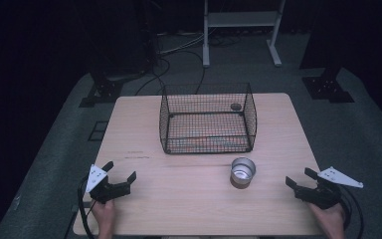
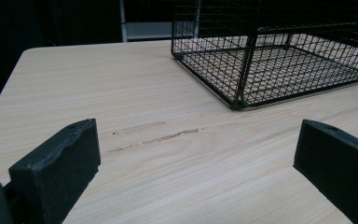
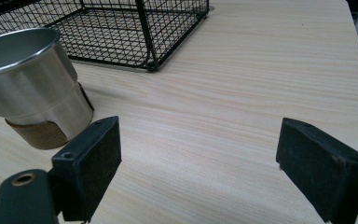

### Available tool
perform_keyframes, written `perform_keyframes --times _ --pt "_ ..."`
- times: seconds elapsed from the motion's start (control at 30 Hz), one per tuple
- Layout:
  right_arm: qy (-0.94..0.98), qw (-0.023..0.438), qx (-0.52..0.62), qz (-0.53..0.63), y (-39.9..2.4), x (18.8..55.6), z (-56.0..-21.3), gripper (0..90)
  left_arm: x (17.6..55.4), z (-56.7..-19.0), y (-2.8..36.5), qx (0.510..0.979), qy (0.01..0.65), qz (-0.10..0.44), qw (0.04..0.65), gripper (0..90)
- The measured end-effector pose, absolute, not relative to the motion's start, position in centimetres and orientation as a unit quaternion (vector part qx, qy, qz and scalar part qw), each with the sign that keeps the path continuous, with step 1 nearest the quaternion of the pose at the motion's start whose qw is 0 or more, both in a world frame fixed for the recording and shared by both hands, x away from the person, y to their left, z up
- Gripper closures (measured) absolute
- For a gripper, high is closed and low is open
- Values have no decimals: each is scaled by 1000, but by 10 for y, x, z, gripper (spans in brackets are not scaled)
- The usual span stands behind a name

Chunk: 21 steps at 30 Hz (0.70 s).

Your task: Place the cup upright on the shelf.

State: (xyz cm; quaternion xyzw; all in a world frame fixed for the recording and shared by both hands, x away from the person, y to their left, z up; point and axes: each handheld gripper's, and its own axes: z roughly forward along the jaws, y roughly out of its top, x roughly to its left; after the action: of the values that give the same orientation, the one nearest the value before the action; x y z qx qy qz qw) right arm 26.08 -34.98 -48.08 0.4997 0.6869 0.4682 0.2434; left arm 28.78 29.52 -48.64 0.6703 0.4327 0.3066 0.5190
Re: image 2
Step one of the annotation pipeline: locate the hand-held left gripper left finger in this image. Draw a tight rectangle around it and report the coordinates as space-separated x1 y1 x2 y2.
4 118 102 224

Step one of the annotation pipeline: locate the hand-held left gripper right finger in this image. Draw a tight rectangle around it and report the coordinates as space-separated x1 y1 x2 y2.
293 119 358 224

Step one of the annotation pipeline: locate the metal stand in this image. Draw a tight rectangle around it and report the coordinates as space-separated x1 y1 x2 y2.
118 0 202 43

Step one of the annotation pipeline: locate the black wire mesh rack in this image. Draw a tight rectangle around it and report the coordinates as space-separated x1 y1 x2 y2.
171 0 358 111

